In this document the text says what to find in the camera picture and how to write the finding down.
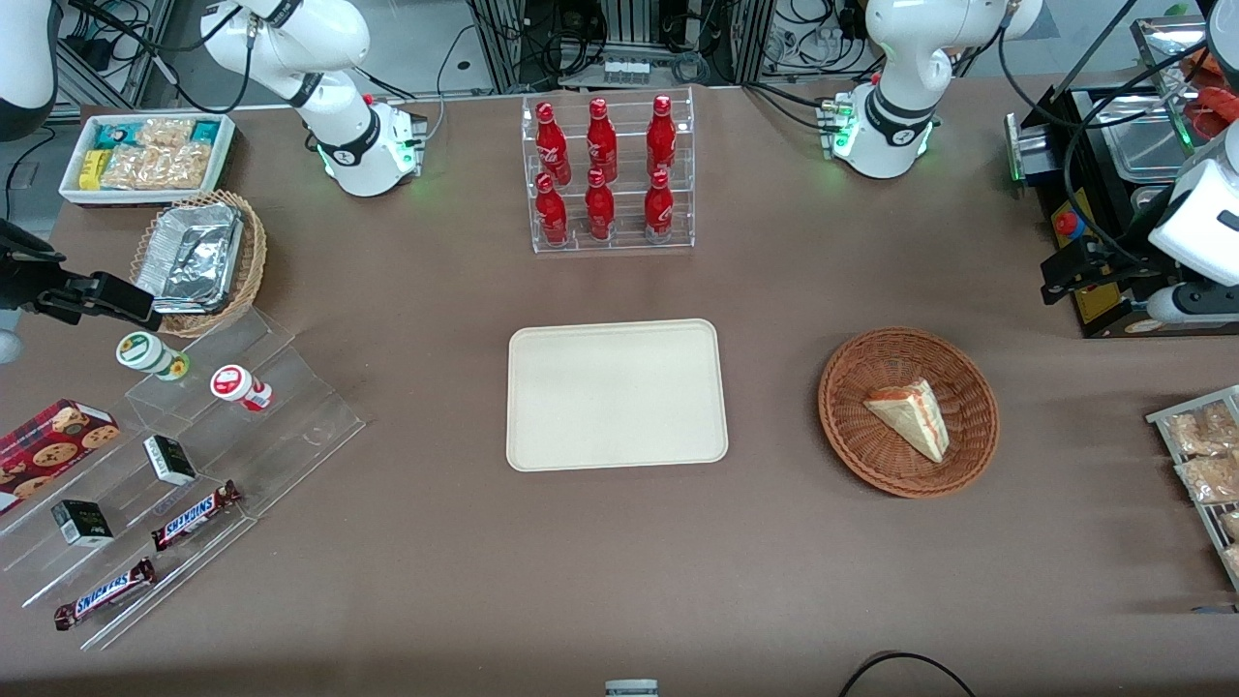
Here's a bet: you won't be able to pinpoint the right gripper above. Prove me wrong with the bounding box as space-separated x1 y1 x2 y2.
0 219 164 332

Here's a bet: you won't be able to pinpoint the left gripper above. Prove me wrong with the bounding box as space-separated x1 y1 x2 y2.
1041 158 1239 307

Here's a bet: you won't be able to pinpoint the triangular sandwich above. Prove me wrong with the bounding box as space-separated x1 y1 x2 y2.
863 379 952 464

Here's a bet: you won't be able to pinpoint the light wicker basket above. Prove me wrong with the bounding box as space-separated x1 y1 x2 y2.
130 190 268 338

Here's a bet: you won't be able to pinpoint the brown wicker basket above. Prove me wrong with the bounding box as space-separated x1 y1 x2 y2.
818 327 1000 500

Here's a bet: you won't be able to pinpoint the beige plastic serving tray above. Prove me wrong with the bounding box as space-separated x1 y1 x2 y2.
505 318 729 473

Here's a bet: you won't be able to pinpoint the black hot food warmer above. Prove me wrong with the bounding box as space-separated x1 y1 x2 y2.
1005 15 1239 340

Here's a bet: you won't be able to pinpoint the green lid yogurt cup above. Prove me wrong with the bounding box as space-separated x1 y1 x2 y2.
116 331 192 382

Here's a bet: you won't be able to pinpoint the stacked aluminium foil trays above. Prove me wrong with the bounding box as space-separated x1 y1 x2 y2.
135 202 244 315

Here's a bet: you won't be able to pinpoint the steel warmer pan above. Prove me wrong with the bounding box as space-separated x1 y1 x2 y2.
1131 184 1177 238
1094 92 1211 183

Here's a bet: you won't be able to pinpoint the white rectangular snack bin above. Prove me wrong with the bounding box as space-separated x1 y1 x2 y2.
59 112 237 208

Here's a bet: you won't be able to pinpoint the red lid yogurt cup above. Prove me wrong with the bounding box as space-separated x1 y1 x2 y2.
210 364 275 413

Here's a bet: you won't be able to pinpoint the large clear cracker bag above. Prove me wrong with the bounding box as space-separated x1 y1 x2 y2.
101 143 212 191

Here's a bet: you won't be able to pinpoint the small black carton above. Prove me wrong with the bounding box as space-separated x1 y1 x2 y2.
143 435 198 487
50 499 115 549

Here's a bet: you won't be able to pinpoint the red chocolate cookie box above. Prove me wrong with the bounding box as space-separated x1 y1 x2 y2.
0 398 123 515

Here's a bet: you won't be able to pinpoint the clear acrylic stepped display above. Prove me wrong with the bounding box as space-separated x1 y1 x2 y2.
0 307 367 652

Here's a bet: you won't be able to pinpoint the snickers chocolate bar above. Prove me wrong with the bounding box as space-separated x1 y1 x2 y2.
150 480 244 554
53 557 159 632

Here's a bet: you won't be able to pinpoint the red soda bottle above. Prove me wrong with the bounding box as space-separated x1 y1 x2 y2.
586 97 619 184
643 169 676 244
535 102 571 186
646 94 678 178
584 167 617 242
534 172 570 247

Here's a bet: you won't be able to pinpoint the clear acrylic bottle rack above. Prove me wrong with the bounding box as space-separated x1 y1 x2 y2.
521 87 696 255

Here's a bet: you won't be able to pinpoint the metal wire snack tray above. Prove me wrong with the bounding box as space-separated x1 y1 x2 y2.
1146 384 1239 593

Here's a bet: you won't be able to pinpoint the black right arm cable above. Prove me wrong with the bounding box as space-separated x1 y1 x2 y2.
58 0 255 115

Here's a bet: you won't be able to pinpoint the black floor cable loop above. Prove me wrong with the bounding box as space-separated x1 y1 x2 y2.
836 651 979 697

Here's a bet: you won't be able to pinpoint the aluminium frame equipment rack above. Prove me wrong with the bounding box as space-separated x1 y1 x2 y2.
469 0 775 90

